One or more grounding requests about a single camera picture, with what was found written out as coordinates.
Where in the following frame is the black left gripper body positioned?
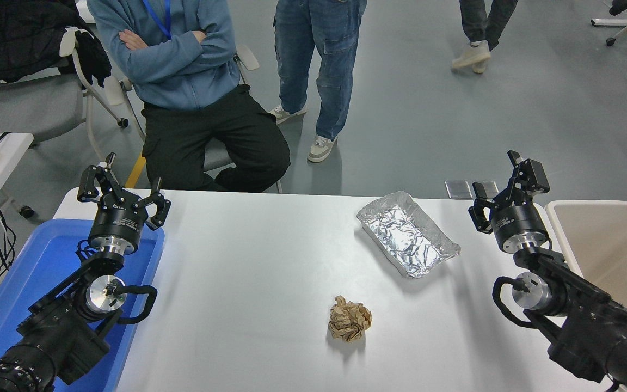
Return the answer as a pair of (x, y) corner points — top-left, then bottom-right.
(89, 197), (146, 247)

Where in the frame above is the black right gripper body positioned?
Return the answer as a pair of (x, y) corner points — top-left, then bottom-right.
(490, 203), (550, 244)

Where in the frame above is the large pale dustbin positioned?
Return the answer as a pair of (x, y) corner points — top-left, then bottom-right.
(545, 200), (627, 333)

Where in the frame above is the seated person's left hand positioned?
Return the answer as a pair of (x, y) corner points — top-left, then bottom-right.
(119, 28), (148, 51)

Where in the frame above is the silver foil tray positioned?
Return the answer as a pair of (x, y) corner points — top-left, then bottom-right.
(357, 191), (462, 279)

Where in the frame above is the white-armed office chair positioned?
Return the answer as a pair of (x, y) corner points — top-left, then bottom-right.
(104, 44), (283, 194)

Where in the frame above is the blue plastic tray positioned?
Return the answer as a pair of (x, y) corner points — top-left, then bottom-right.
(0, 219), (166, 392)

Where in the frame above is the seated person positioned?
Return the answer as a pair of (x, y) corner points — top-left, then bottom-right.
(87, 0), (291, 193)

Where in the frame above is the white side table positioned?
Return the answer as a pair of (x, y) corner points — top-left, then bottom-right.
(0, 132), (35, 278)

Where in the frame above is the grey office chair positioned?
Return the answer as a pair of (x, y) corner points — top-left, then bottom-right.
(0, 27), (129, 161)

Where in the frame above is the crumpled tan paper ball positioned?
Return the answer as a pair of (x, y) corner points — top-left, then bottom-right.
(328, 296), (373, 342)

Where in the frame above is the walking person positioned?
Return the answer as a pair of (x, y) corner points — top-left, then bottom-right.
(451, 0), (519, 74)

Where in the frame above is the office chair with casters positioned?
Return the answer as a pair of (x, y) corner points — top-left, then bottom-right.
(591, 16), (627, 86)

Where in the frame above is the black jacket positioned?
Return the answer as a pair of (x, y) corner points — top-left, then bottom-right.
(0, 0), (113, 97)

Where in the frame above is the standing person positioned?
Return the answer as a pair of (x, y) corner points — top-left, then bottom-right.
(268, 0), (367, 163)

